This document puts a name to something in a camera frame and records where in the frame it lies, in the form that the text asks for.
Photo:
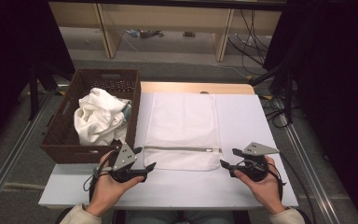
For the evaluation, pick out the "brown woven basket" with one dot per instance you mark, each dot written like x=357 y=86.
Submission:
x=59 y=140

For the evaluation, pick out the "white printed garment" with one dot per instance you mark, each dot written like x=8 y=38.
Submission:
x=98 y=118

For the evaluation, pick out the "person's right hand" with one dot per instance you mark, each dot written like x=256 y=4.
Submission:
x=267 y=191

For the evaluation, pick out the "light wooden shelf unit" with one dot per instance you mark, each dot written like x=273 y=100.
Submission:
x=167 y=18

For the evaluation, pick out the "white mesh laundry bag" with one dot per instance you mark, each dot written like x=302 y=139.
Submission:
x=181 y=124

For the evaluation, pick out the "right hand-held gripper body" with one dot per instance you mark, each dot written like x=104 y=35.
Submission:
x=254 y=168

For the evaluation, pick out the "person's left hand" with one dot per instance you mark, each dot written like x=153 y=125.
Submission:
x=107 y=193

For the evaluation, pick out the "person's legs in blue jeans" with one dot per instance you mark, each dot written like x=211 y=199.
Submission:
x=180 y=217

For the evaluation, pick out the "dark curtain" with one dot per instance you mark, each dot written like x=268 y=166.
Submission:
x=338 y=93
x=9 y=62

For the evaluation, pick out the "aluminium floor rail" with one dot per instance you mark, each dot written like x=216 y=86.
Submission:
x=310 y=174
x=9 y=161

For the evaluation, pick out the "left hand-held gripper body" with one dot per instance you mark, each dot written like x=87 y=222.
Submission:
x=123 y=157

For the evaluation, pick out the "black metal stand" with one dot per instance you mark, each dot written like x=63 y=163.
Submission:
x=33 y=93
x=287 y=93

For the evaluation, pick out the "small dark box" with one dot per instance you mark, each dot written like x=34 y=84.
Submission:
x=188 y=34

